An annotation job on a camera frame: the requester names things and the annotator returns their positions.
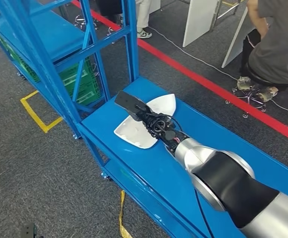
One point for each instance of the white desk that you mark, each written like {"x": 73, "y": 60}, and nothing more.
{"x": 236, "y": 46}

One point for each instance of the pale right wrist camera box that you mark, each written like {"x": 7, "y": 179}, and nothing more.
{"x": 128, "y": 100}

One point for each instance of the blue low shelf platform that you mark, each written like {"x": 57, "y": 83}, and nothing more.
{"x": 139, "y": 164}

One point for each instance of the black stool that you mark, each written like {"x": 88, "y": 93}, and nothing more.
{"x": 258, "y": 80}

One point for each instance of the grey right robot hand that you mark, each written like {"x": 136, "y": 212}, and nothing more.
{"x": 136, "y": 117}

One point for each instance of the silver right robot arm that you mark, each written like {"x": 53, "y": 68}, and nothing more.
{"x": 196, "y": 154}

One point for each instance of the white desk panel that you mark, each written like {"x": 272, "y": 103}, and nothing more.
{"x": 198, "y": 23}

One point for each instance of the white plastic shell part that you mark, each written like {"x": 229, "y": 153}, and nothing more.
{"x": 139, "y": 134}

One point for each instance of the blue tall shelf rack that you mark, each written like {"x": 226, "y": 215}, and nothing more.
{"x": 131, "y": 49}

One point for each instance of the seated person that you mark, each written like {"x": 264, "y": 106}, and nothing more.
{"x": 278, "y": 49}

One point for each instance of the yellow floor tape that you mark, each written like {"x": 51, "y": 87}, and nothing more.
{"x": 230, "y": 4}
{"x": 33, "y": 115}

